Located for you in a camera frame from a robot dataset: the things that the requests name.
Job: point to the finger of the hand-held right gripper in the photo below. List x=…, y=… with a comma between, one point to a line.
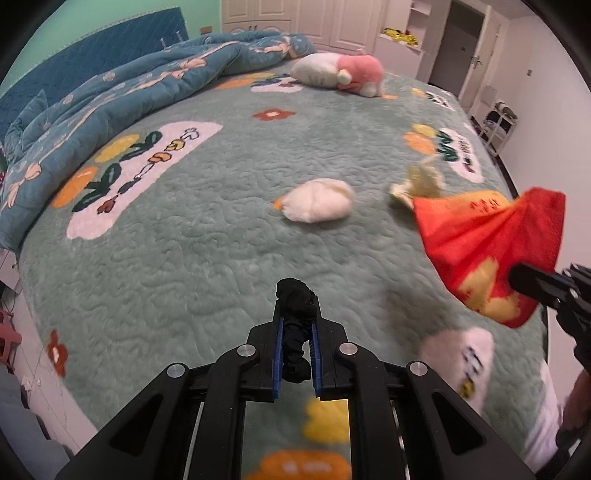
x=531, y=279

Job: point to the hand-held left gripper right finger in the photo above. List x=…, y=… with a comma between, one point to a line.
x=315, y=360

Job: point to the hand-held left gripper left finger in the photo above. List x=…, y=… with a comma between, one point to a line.
x=278, y=360

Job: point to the black sock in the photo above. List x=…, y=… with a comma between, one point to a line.
x=295, y=300

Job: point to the red printed cloth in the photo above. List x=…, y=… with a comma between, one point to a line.
x=485, y=230

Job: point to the green printed blanket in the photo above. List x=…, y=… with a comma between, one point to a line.
x=207, y=230

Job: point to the cream crumpled cloth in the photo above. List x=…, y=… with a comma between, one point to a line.
x=418, y=182

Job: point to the white metal rack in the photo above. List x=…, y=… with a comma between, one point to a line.
x=498, y=124

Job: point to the white door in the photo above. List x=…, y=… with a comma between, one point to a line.
x=489, y=46

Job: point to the white shelf cabinet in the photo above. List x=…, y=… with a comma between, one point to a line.
x=401, y=60

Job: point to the grey cloth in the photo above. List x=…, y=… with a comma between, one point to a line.
x=23, y=438

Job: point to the red plastic stool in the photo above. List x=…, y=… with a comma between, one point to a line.
x=7, y=337

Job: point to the yellow items on cabinet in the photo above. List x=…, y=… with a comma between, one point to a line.
x=399, y=37

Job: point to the pink and white plush toy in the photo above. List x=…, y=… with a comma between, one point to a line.
x=341, y=69

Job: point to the blue printed quilt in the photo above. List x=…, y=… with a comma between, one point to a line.
x=115, y=101

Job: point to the white wardrobe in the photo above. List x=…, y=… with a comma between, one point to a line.
x=314, y=23

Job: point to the blue quilted headboard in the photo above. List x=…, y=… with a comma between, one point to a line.
x=115, y=41

